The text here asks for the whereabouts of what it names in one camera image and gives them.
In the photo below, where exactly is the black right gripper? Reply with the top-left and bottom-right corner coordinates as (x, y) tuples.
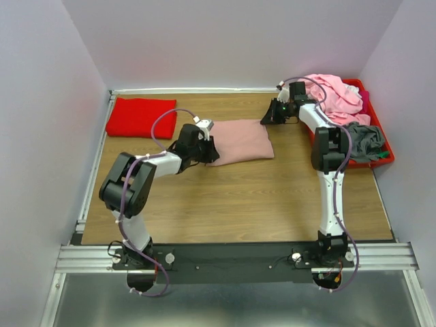
(259, 98), (291, 125)

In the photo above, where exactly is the dusty pink graphic t-shirt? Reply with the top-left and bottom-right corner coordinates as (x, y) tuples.
(208, 119), (275, 167)

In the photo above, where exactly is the red t-shirt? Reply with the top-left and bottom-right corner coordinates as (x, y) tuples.
(106, 98), (176, 138)

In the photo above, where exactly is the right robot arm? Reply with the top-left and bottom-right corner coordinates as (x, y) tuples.
(260, 77), (352, 267)

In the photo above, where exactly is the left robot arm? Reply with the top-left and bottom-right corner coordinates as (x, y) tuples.
(99, 119), (219, 269)

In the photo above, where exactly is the light pink t-shirt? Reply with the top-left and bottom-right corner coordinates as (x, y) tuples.
(300, 74), (371, 125)

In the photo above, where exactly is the white printed t-shirt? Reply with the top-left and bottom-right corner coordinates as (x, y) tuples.
(345, 83), (362, 102)

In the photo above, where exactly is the magenta t-shirt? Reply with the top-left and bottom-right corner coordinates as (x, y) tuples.
(358, 89), (369, 114)

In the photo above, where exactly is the grey t-shirt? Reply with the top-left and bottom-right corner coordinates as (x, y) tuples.
(345, 122), (386, 164)

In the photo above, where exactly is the red plastic bin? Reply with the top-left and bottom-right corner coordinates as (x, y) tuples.
(319, 78), (392, 164)

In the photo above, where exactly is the green t-shirt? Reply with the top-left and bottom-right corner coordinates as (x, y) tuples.
(377, 151), (390, 160)

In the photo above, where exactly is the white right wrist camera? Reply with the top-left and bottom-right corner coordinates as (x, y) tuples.
(277, 81), (290, 103)

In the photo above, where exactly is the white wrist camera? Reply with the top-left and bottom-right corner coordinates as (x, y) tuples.
(193, 116), (214, 141)
(277, 81), (290, 103)

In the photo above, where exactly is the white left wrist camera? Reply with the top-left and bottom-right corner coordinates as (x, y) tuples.
(193, 116), (214, 141)

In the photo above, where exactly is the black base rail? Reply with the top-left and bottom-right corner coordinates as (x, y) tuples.
(108, 241), (357, 290)

